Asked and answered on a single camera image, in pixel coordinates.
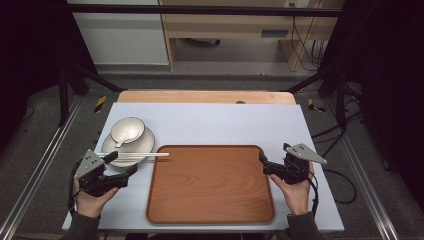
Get white ceramic spoon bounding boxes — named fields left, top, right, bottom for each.
left=114, top=127, right=141, bottom=149

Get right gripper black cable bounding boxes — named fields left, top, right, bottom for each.
left=307, top=170, right=320, bottom=218

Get pale blue table board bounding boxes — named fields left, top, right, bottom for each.
left=61, top=101, right=346, bottom=233

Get light wooden table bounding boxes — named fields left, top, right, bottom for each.
left=116, top=89, right=297, bottom=105

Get person's right hand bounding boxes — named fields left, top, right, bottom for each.
left=268, top=161, right=316, bottom=217

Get white ceramic bowl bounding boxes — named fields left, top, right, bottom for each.
left=109, top=116, right=147, bottom=145

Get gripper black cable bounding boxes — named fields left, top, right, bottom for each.
left=67, top=160, right=83, bottom=212
left=307, top=170, right=320, bottom=218

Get hanging black cables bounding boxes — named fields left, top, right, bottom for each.
left=290, top=15, right=327, bottom=72

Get black metal frame stand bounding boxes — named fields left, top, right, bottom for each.
left=57, top=61, right=126, bottom=128
left=285, top=64, right=348, bottom=132

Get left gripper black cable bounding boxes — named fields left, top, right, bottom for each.
left=67, top=160, right=83, bottom=212

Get black floor cables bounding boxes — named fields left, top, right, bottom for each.
left=310, top=84, right=364, bottom=158

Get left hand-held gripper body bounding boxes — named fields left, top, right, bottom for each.
left=73, top=148, right=118, bottom=198

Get white cabinet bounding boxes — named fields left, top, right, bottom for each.
left=66, top=0, right=170, bottom=66

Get black floor cable loop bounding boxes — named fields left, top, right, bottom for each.
left=322, top=168, right=358, bottom=205

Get person's left hand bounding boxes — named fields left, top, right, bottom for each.
left=73, top=168, right=120, bottom=219

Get light wooden desk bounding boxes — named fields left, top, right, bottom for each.
left=157, top=0, right=346, bottom=73

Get silver metal floor rail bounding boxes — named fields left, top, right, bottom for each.
left=323, top=99, right=402, bottom=240
left=0, top=95, right=85, bottom=240

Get brown wooden tray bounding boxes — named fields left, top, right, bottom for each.
left=145, top=143, right=276, bottom=225

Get white ceramic plate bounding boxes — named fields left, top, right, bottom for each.
left=101, top=126, right=156, bottom=169

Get yellow black tape strip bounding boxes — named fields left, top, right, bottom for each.
left=93, top=95, right=108, bottom=114
left=306, top=97, right=327, bottom=114

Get black horizontal frame bar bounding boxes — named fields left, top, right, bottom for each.
left=65, top=4, right=345, bottom=18

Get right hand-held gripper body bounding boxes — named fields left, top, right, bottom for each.
left=281, top=142, right=329, bottom=186

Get black curtain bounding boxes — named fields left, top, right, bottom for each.
left=319, top=0, right=424, bottom=204
left=0, top=0, right=98, bottom=154

